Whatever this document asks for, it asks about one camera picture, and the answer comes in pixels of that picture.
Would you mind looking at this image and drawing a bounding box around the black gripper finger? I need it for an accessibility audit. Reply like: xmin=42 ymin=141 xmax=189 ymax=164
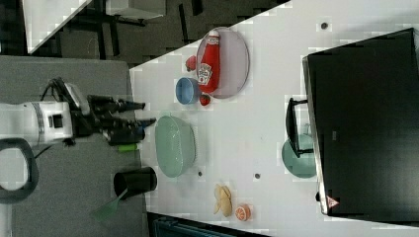
xmin=116 ymin=100 xmax=145 ymax=113
xmin=108 ymin=118 xmax=156 ymax=144

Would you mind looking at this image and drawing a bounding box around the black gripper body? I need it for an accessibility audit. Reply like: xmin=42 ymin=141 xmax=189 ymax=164
xmin=63 ymin=83 xmax=121 ymax=145

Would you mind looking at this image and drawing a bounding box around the green plastic strainer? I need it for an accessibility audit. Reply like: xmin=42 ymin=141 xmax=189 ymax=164
xmin=155 ymin=116 xmax=196 ymax=178

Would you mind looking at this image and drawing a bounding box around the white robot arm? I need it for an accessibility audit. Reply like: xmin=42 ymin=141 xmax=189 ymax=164
xmin=1 ymin=78 xmax=155 ymax=204

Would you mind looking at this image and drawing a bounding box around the green marker pen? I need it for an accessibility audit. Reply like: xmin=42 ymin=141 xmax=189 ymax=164
xmin=118 ymin=143 xmax=137 ymax=152

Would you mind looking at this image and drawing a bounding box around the black utensil cup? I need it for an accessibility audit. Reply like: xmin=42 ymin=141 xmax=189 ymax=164
xmin=114 ymin=167 xmax=157 ymax=199

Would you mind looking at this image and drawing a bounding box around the blue bowl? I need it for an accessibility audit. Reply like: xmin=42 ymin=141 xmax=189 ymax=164
xmin=175 ymin=77 xmax=202 ymax=105

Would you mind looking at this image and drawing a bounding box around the red toy strawberry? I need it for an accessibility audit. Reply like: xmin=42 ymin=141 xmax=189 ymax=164
xmin=200 ymin=95 xmax=210 ymax=106
xmin=185 ymin=55 xmax=197 ymax=71

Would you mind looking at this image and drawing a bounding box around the green spatula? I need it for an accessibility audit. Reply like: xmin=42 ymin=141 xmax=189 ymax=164
xmin=91 ymin=190 xmax=127 ymax=222

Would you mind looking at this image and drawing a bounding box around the red ketchup bottle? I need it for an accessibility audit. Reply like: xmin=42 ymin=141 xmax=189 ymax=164
xmin=198 ymin=30 xmax=220 ymax=94

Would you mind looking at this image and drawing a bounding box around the peeled toy banana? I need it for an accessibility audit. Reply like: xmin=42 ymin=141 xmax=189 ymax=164
xmin=213 ymin=185 xmax=232 ymax=217

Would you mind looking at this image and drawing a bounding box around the toy orange slice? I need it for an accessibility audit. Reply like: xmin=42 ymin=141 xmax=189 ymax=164
xmin=235 ymin=204 xmax=251 ymax=221

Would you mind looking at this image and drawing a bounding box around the green mug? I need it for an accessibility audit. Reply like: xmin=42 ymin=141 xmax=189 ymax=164
xmin=282 ymin=123 xmax=316 ymax=179

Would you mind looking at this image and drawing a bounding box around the black toaster oven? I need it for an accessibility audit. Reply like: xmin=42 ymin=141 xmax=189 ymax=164
xmin=286 ymin=28 xmax=419 ymax=226

